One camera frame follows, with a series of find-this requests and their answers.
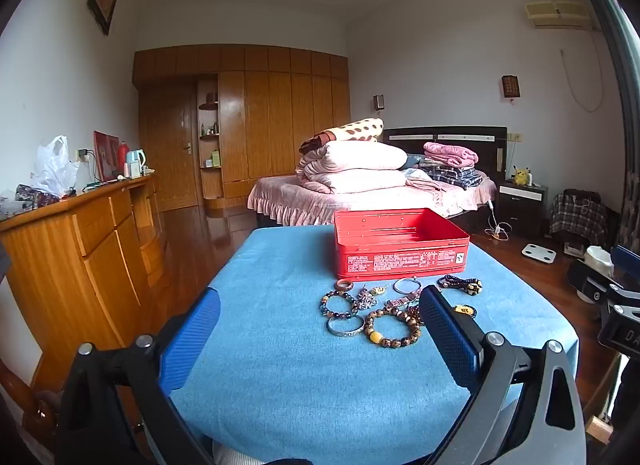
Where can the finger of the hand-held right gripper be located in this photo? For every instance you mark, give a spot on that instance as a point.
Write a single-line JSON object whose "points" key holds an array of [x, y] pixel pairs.
{"points": [[629, 257], [587, 282]]}

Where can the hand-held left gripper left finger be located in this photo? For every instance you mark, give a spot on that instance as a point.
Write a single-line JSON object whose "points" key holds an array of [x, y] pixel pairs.
{"points": [[192, 340]]}

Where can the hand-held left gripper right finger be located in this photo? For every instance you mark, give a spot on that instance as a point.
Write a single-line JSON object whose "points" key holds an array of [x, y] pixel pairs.
{"points": [[450, 340]]}

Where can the silver metal watch band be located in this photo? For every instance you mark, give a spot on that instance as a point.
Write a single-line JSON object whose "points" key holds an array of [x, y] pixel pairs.
{"points": [[397, 302]]}

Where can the thin silver hoop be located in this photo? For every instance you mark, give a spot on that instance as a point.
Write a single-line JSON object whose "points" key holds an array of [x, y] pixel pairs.
{"points": [[395, 286]]}

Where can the red metal box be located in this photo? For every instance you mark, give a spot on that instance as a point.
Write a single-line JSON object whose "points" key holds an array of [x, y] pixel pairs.
{"points": [[400, 260]]}

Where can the silver bangle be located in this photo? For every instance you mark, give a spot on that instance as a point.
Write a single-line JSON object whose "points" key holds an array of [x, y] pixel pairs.
{"points": [[345, 333]]}

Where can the white bathroom scale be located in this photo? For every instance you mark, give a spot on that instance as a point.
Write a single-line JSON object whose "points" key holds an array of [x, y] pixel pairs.
{"points": [[540, 254]]}

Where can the plaid cloth pile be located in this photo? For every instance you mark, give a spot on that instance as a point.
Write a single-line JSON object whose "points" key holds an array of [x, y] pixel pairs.
{"points": [[575, 217]]}

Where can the dark nightstand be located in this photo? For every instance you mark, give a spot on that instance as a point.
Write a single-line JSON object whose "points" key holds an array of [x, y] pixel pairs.
{"points": [[520, 210]]}

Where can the blue tablecloth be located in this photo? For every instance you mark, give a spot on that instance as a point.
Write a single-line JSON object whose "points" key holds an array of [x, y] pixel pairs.
{"points": [[300, 385]]}

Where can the yellow plush toy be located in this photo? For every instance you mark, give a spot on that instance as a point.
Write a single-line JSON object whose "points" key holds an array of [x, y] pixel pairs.
{"points": [[521, 176]]}

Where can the wooden dresser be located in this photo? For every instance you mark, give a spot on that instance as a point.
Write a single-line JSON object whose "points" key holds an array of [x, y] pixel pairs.
{"points": [[75, 255]]}

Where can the plaid folded clothes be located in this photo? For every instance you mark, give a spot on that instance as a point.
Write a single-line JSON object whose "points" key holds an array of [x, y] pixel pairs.
{"points": [[460, 176]]}

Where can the bed with pink bedspread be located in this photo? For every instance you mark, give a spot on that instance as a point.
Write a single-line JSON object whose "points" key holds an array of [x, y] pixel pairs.
{"points": [[350, 200]]}

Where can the pink folded quilt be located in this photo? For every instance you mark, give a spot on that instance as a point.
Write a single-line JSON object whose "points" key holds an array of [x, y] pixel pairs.
{"points": [[360, 181], [360, 157]]}

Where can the light blue kettle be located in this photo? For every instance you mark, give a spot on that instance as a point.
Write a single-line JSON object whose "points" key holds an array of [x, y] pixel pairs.
{"points": [[134, 162]]}

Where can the pink folded blanket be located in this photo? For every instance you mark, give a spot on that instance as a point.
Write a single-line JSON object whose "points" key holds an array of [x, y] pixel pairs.
{"points": [[450, 152]]}

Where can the red thermos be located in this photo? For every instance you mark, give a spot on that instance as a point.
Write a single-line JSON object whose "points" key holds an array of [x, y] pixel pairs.
{"points": [[123, 157]]}

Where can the wooden door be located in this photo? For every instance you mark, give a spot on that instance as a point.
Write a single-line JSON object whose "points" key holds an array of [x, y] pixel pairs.
{"points": [[167, 145]]}

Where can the dark wooden headboard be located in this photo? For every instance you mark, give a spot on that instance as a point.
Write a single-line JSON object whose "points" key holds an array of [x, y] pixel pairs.
{"points": [[450, 136]]}

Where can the red gift box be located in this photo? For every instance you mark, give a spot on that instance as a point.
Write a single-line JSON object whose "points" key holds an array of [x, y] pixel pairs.
{"points": [[106, 155]]}

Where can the dark patterned pouch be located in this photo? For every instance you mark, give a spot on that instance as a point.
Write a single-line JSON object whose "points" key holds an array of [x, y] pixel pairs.
{"points": [[35, 195]]}

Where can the white plastic bag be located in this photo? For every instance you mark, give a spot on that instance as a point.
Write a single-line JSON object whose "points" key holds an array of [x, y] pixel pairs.
{"points": [[52, 170]]}

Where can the spotted folded blanket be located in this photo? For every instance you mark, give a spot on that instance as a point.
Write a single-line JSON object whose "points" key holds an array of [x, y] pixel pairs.
{"points": [[360, 130]]}

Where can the wooden wardrobe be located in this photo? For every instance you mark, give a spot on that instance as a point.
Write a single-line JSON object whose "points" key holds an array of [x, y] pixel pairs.
{"points": [[280, 120]]}

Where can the brown wall decoration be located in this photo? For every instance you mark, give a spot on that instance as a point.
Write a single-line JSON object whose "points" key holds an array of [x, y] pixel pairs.
{"points": [[510, 86]]}

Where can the wall outlet with plug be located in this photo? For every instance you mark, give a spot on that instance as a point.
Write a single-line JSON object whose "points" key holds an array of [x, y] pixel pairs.
{"points": [[82, 155]]}

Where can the small wall box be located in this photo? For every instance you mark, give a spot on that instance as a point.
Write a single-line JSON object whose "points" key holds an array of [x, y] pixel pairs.
{"points": [[378, 102]]}

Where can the wall air conditioner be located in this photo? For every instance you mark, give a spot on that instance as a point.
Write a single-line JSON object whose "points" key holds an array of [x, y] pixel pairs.
{"points": [[555, 12]]}

